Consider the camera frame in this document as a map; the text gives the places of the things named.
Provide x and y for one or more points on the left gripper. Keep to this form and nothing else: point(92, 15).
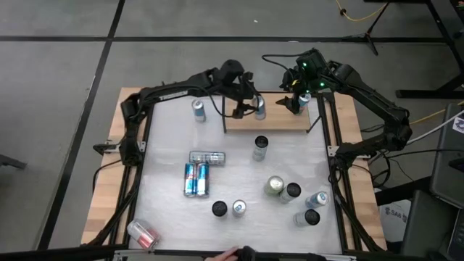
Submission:
point(239, 108)

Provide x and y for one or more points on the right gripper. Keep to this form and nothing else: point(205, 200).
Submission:
point(293, 83)

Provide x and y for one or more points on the blue silver Red Bull can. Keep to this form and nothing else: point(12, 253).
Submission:
point(260, 110)
point(198, 112)
point(319, 198)
point(239, 207)
point(202, 179)
point(190, 179)
point(303, 100)

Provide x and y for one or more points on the silver Celsius Arctic Vibe can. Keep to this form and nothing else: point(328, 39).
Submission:
point(219, 209)
point(308, 216)
point(291, 190)
point(206, 158)
point(259, 154)

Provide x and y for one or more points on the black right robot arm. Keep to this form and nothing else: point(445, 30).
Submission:
point(373, 98)

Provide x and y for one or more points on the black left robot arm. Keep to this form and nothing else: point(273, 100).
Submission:
point(174, 92)

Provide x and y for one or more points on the red silver beverage can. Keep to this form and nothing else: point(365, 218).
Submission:
point(143, 235)

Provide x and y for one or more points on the green Sanzo Calamansi can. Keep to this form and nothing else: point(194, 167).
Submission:
point(273, 185)

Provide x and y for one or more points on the black tripod stand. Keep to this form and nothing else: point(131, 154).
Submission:
point(367, 35)

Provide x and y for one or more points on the person's hand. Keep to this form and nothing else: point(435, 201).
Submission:
point(224, 256)

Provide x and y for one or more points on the white printed box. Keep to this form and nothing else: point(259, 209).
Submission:
point(393, 221)

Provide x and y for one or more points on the dark grey computer case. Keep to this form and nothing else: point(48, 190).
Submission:
point(447, 163)

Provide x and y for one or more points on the black furniture foot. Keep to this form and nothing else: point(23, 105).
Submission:
point(11, 162)

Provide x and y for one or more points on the black aluminium rig frame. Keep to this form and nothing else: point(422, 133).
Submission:
point(336, 203)

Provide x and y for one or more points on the black desk frame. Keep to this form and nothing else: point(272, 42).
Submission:
point(420, 94)

